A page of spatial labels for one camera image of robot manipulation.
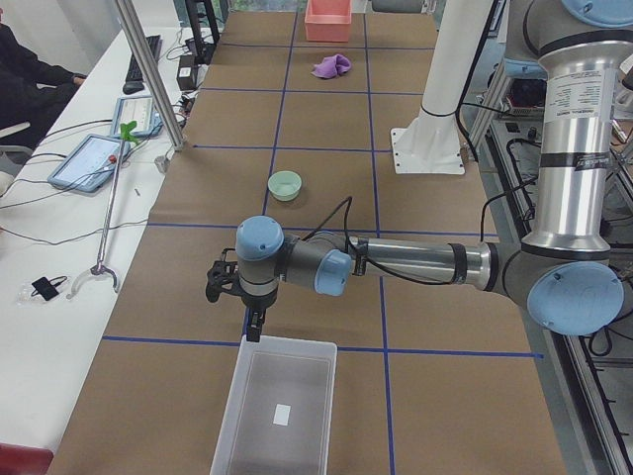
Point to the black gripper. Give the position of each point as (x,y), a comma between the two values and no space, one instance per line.
(255,306)

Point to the mint green bowl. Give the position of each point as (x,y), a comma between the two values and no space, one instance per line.
(285,185)

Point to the purple cloth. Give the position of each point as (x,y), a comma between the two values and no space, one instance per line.
(332,66)

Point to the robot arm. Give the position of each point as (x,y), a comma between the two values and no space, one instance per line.
(559,273)

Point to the clear plastic storage box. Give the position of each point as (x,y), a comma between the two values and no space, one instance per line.
(278,410)

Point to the black power adapter box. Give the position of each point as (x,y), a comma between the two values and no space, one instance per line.
(187,73)

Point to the small metal cylinder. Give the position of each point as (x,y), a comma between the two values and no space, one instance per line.
(161,163)

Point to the small black pouch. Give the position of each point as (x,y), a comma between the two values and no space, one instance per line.
(47,288)

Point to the near blue teach pendant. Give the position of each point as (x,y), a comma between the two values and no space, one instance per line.
(90,164)

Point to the blue teach pendant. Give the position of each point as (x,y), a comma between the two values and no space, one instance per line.
(90,164)
(139,108)

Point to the metal reacher grabber tool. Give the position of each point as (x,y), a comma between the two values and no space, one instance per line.
(100,270)

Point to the far blue teach pendant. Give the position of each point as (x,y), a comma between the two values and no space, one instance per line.
(139,108)

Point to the black computer mouse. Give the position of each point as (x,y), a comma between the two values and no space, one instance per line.
(132,87)

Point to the pink plastic bin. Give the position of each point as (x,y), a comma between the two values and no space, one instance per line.
(328,21)

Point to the seated person in black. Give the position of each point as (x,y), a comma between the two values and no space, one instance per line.
(32,91)

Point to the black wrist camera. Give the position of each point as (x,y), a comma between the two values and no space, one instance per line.
(223,278)

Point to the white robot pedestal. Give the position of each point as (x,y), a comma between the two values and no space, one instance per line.
(430,144)

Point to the aluminium frame post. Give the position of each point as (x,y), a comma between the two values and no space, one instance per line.
(148,65)

